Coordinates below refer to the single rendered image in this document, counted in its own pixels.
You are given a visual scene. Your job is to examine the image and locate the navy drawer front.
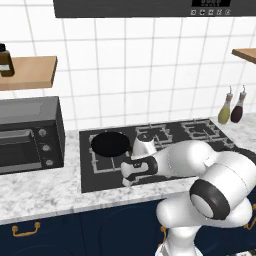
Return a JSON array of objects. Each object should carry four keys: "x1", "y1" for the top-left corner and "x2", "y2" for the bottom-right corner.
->
[{"x1": 0, "y1": 212, "x2": 83, "y2": 256}]

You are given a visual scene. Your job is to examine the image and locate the dark grey toaster oven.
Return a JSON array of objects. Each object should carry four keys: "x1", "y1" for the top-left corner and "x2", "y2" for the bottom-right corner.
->
[{"x1": 0, "y1": 96, "x2": 66, "y2": 175}]

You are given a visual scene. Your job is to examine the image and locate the brown glass bottle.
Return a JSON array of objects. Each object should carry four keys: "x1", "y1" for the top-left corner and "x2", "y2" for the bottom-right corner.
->
[{"x1": 0, "y1": 43, "x2": 16, "y2": 78}]

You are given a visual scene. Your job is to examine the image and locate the wooden wall shelf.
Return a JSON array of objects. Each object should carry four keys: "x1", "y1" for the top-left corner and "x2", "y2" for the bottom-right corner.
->
[
  {"x1": 231, "y1": 48, "x2": 256, "y2": 65},
  {"x1": 0, "y1": 55, "x2": 58, "y2": 92}
]

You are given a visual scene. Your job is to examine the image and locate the dark grey range hood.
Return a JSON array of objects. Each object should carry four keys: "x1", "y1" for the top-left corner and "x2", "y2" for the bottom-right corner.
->
[{"x1": 53, "y1": 0, "x2": 256, "y2": 19}]

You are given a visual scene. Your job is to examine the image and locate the yellow oil bottle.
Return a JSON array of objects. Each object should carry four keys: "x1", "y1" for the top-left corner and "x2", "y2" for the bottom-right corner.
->
[{"x1": 217, "y1": 85, "x2": 234, "y2": 125}]

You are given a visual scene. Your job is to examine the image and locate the black gas hob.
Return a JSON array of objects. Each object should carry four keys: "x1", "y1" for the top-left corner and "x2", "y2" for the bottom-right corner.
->
[{"x1": 79, "y1": 118, "x2": 256, "y2": 194}]

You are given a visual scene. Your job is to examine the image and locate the brass cupboard handle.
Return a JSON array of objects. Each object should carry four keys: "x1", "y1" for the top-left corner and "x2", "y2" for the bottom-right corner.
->
[
  {"x1": 244, "y1": 204, "x2": 256, "y2": 231},
  {"x1": 159, "y1": 225, "x2": 168, "y2": 246}
]

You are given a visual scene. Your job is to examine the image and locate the black frying pan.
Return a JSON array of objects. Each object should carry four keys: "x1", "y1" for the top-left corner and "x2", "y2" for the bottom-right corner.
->
[{"x1": 90, "y1": 131, "x2": 132, "y2": 159}]

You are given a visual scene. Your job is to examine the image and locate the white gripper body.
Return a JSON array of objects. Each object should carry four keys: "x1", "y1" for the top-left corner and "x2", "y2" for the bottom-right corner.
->
[{"x1": 121, "y1": 173, "x2": 138, "y2": 188}]

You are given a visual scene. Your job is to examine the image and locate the brass drawer handle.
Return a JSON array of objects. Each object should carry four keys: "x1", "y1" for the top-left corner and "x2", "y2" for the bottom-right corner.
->
[{"x1": 11, "y1": 222, "x2": 42, "y2": 238}]

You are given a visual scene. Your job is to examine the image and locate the glass toaster oven door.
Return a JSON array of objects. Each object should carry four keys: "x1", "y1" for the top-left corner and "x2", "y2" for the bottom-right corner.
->
[{"x1": 0, "y1": 129, "x2": 40, "y2": 168}]

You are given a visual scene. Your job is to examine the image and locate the dark vinegar bottle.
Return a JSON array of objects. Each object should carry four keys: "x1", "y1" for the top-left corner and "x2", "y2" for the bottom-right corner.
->
[{"x1": 230, "y1": 84, "x2": 248, "y2": 124}]

